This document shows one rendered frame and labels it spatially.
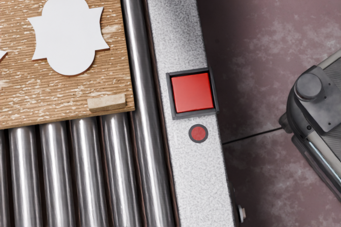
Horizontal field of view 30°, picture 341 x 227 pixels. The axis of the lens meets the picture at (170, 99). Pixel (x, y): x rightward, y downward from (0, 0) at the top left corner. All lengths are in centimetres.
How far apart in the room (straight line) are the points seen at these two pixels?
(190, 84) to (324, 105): 77
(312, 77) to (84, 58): 83
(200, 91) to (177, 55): 8
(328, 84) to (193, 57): 76
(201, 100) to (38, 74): 26
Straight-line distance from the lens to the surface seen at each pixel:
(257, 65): 204
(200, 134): 101
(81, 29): 104
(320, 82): 170
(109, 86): 101
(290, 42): 209
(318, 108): 173
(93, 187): 99
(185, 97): 101
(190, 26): 107
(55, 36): 104
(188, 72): 102
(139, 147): 101
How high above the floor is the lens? 189
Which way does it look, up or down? 72 degrees down
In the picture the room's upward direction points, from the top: straight up
